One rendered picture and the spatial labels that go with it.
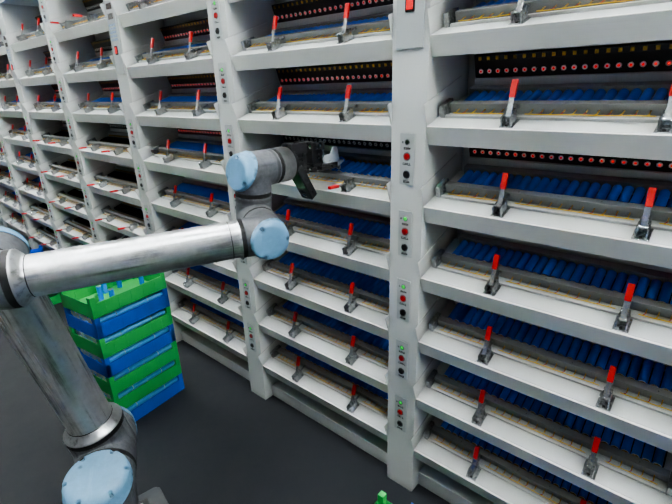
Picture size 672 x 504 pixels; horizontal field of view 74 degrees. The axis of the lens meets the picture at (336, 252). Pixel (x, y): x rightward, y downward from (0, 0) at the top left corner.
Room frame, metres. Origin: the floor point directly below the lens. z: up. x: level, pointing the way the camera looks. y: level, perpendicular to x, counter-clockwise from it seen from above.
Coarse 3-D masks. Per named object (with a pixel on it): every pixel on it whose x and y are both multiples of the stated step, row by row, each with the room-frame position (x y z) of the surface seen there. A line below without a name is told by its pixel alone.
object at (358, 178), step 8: (312, 176) 1.35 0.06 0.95; (320, 176) 1.34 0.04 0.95; (328, 176) 1.32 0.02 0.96; (336, 176) 1.30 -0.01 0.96; (344, 176) 1.28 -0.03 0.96; (352, 176) 1.26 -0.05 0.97; (360, 176) 1.24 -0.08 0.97; (368, 176) 1.23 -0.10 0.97; (376, 176) 1.22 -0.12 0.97; (376, 184) 1.21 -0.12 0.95; (384, 184) 1.19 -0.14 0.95
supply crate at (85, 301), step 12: (144, 276) 1.68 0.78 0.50; (156, 276) 1.64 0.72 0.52; (84, 288) 1.54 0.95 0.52; (108, 288) 1.61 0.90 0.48; (120, 288) 1.61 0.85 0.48; (132, 288) 1.49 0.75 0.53; (144, 288) 1.53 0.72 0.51; (156, 288) 1.57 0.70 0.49; (72, 300) 1.42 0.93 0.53; (84, 300) 1.51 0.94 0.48; (96, 300) 1.51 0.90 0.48; (108, 300) 1.41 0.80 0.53; (120, 300) 1.45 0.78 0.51; (132, 300) 1.49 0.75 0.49; (84, 312) 1.39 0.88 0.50; (96, 312) 1.37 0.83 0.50; (108, 312) 1.41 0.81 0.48
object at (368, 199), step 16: (272, 144) 1.62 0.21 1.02; (272, 192) 1.44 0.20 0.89; (288, 192) 1.38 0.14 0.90; (320, 192) 1.28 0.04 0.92; (336, 192) 1.24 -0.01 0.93; (352, 192) 1.21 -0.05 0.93; (368, 192) 1.19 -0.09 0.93; (384, 192) 1.17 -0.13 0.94; (352, 208) 1.22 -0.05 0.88; (368, 208) 1.18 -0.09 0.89; (384, 208) 1.14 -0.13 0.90
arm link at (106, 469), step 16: (112, 448) 0.91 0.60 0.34; (80, 464) 0.84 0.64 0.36; (96, 464) 0.85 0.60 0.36; (112, 464) 0.85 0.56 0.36; (128, 464) 0.85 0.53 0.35; (64, 480) 0.80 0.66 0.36; (80, 480) 0.80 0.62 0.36; (96, 480) 0.80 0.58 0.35; (112, 480) 0.81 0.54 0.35; (128, 480) 0.82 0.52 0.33; (64, 496) 0.77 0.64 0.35; (80, 496) 0.76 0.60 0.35; (96, 496) 0.77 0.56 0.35; (112, 496) 0.78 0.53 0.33; (128, 496) 0.81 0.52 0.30
